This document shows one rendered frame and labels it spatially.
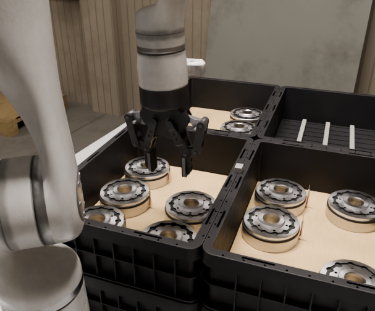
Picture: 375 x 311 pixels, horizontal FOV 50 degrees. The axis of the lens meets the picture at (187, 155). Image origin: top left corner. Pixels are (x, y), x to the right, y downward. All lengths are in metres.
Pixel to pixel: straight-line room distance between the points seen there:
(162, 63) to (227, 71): 2.15
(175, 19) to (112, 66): 2.86
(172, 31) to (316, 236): 0.46
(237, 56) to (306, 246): 2.03
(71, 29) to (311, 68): 2.09
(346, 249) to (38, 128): 0.58
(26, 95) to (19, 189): 0.09
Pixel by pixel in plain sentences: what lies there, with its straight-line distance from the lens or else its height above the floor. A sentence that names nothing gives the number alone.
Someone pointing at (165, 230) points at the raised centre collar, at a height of 0.87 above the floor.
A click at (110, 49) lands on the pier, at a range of 3.40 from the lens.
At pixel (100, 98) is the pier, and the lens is 3.60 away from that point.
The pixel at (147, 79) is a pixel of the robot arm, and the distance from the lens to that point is 0.59.
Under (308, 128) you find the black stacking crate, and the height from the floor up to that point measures 0.83.
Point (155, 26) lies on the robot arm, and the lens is 0.57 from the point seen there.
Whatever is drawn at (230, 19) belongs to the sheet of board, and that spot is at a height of 0.89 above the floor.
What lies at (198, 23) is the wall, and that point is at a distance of 3.10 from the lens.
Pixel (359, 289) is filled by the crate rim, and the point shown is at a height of 0.93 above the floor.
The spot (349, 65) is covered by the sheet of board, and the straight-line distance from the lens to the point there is 2.56.
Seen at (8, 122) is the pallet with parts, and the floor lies 0.12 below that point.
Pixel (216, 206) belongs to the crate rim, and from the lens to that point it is 0.67.
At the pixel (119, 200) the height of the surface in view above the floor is 0.86.
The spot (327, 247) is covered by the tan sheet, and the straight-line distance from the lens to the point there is 0.79.
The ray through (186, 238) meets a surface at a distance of 0.71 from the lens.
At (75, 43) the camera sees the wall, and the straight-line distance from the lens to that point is 3.77.
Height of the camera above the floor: 1.31
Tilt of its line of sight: 28 degrees down
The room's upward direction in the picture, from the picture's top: straight up
